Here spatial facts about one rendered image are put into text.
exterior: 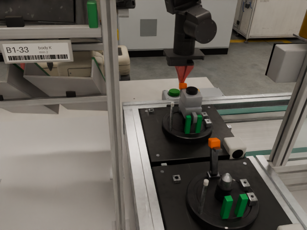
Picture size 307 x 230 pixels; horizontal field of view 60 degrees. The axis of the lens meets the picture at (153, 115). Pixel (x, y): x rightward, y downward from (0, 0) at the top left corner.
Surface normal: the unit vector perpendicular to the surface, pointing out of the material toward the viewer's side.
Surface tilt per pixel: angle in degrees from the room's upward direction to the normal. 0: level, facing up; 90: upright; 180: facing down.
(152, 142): 0
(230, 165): 0
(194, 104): 90
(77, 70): 98
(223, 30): 90
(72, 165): 0
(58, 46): 90
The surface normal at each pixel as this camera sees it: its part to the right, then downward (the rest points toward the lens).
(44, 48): 0.16, 0.55
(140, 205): 0.04, -0.83
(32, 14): 0.00, 0.14
